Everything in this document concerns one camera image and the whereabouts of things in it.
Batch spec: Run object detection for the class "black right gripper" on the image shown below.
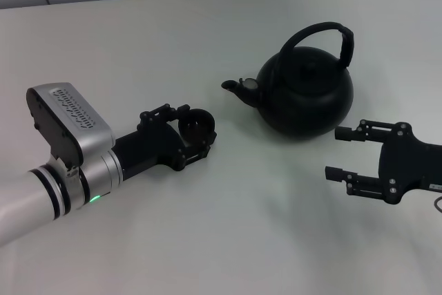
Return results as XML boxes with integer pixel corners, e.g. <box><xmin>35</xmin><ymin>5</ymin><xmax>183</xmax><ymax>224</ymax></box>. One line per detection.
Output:
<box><xmin>324</xmin><ymin>119</ymin><xmax>442</xmax><ymax>204</ymax></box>

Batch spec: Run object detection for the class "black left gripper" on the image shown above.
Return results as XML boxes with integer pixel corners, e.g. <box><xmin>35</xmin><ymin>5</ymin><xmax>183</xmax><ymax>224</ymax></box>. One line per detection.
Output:
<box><xmin>112</xmin><ymin>103</ymin><xmax>217</xmax><ymax>182</ymax></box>

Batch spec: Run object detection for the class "small black teacup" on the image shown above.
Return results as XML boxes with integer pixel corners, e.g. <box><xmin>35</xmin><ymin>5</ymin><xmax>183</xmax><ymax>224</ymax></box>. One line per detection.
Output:
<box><xmin>177</xmin><ymin>109</ymin><xmax>215</xmax><ymax>146</ymax></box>

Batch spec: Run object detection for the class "black round teapot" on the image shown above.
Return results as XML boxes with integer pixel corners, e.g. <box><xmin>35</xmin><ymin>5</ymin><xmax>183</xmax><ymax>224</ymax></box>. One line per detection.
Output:
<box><xmin>221</xmin><ymin>21</ymin><xmax>356</xmax><ymax>144</ymax></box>

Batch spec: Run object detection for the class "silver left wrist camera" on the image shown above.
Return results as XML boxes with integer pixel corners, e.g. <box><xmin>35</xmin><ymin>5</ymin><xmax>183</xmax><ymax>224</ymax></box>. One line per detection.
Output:
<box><xmin>26</xmin><ymin>82</ymin><xmax>116</xmax><ymax>169</ymax></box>

